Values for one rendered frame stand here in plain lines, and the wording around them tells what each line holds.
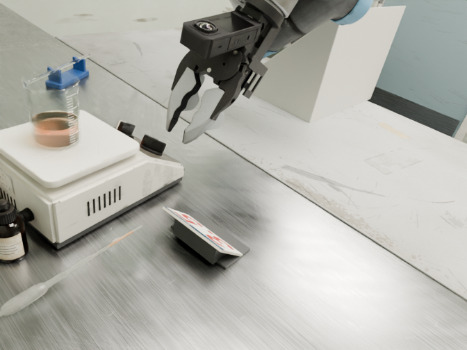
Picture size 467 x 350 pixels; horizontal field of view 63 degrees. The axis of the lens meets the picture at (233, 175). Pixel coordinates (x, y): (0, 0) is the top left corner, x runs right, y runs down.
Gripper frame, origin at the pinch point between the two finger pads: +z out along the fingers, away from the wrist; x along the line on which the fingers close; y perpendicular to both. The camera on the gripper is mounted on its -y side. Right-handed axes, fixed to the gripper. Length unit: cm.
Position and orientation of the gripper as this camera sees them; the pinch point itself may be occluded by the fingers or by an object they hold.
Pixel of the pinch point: (178, 128)
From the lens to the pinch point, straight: 54.5
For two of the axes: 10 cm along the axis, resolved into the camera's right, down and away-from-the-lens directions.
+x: -7.5, -5.7, 3.4
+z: -5.4, 8.2, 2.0
